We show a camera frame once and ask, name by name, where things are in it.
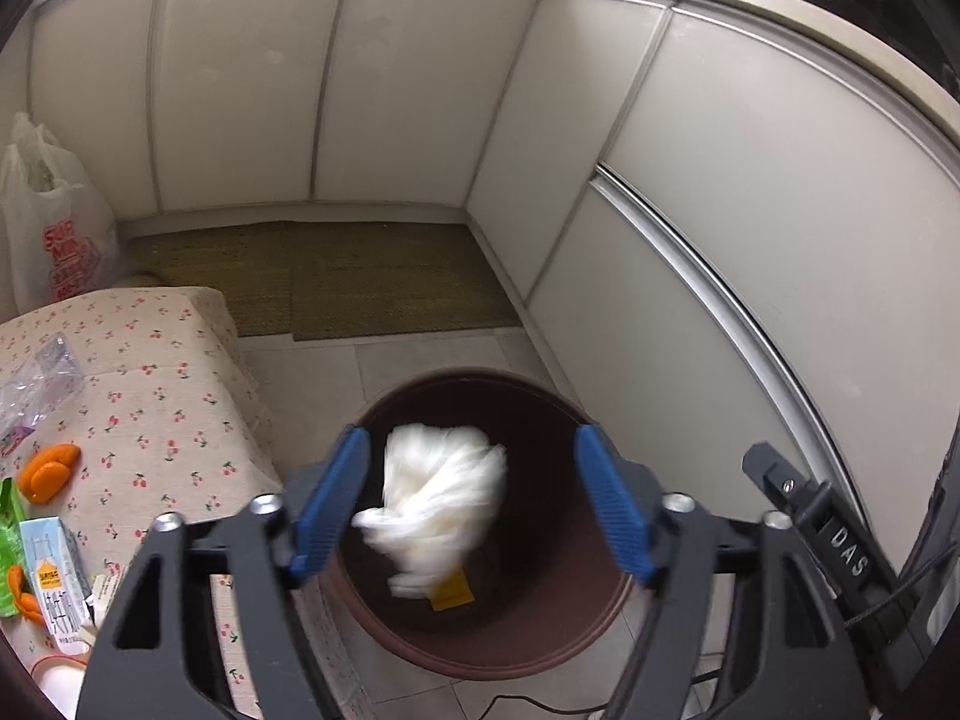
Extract brown round trash bin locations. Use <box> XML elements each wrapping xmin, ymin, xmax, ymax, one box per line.
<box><xmin>330</xmin><ymin>367</ymin><xmax>638</xmax><ymax>680</ymax></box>

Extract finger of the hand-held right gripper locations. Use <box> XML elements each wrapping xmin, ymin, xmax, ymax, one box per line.
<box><xmin>741</xmin><ymin>442</ymin><xmax>833</xmax><ymax>533</ymax></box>

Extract brown floor mat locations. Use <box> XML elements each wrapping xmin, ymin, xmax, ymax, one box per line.
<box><xmin>289</xmin><ymin>221</ymin><xmax>526</xmax><ymax>344</ymax></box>

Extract cherry print tablecloth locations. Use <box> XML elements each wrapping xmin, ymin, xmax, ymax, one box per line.
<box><xmin>0</xmin><ymin>286</ymin><xmax>353</xmax><ymax>720</ymax></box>

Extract clear plastic bottle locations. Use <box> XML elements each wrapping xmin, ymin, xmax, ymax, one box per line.
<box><xmin>0</xmin><ymin>331</ymin><xmax>87</xmax><ymax>451</ymax></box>

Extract woven green floor mat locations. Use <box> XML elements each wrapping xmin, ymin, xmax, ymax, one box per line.
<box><xmin>124</xmin><ymin>221</ymin><xmax>295</xmax><ymax>338</ymax></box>

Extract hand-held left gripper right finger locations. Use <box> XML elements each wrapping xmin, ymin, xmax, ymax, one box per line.
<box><xmin>574</xmin><ymin>424</ymin><xmax>871</xmax><ymax>720</ymax></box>

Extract small orange peel pieces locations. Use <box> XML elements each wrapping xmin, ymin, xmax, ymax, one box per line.
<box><xmin>6</xmin><ymin>566</ymin><xmax>40</xmax><ymax>620</ymax></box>

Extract large orange peel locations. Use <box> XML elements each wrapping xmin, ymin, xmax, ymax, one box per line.
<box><xmin>19</xmin><ymin>444</ymin><xmax>82</xmax><ymax>505</ymax></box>

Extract white plastic object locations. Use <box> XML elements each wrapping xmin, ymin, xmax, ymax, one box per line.
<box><xmin>34</xmin><ymin>652</ymin><xmax>91</xmax><ymax>720</ymax></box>

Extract black cable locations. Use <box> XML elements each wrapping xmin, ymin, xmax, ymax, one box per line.
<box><xmin>480</xmin><ymin>690</ymin><xmax>610</xmax><ymax>720</ymax></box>

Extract green snack packet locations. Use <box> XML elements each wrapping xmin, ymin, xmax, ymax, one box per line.
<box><xmin>0</xmin><ymin>478</ymin><xmax>31</xmax><ymax>616</ymax></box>

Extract yellow paper scrap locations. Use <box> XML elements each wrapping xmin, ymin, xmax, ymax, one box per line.
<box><xmin>429</xmin><ymin>571</ymin><xmax>475</xmax><ymax>611</ymax></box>

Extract white tissue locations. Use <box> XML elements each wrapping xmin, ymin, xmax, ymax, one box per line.
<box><xmin>351</xmin><ymin>424</ymin><xmax>507</xmax><ymax>599</ymax></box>

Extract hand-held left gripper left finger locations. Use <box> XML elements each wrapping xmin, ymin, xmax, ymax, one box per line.
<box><xmin>75</xmin><ymin>424</ymin><xmax>372</xmax><ymax>720</ymax></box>

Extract white cabinet with narrow doors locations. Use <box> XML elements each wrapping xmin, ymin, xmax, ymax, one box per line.
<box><xmin>30</xmin><ymin>0</ymin><xmax>545</xmax><ymax>222</ymax></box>

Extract light blue milk carton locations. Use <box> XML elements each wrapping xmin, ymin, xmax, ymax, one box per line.
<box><xmin>19</xmin><ymin>517</ymin><xmax>95</xmax><ymax>638</ymax></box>

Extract white plastic bag red print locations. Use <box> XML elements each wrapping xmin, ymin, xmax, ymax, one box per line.
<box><xmin>0</xmin><ymin>112</ymin><xmax>125</xmax><ymax>323</ymax></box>

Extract white cabinet with sliding rail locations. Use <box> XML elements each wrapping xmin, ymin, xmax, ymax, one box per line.
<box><xmin>465</xmin><ymin>0</ymin><xmax>960</xmax><ymax>586</ymax></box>

